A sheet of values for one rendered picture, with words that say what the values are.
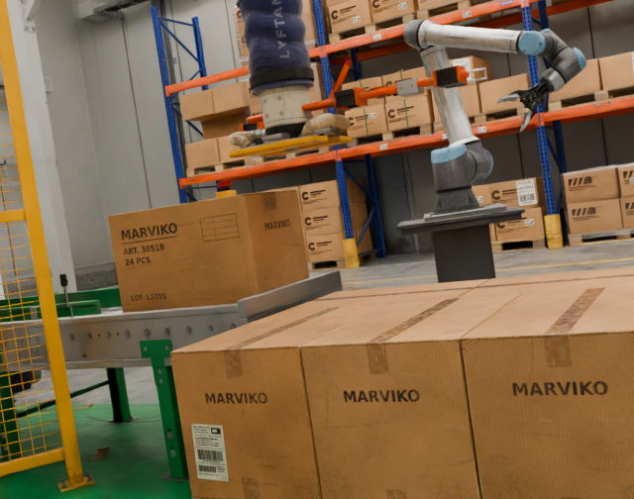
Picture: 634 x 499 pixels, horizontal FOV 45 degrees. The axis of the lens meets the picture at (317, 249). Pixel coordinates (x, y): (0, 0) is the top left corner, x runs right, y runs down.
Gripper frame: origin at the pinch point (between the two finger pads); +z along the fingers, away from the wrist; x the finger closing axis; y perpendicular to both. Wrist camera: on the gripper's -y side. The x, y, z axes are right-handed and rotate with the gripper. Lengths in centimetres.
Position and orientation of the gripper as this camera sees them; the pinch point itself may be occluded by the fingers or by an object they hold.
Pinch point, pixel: (506, 118)
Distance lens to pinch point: 323.4
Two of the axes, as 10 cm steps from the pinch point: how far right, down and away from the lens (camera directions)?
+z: -7.6, 6.4, 0.9
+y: -0.2, 1.2, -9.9
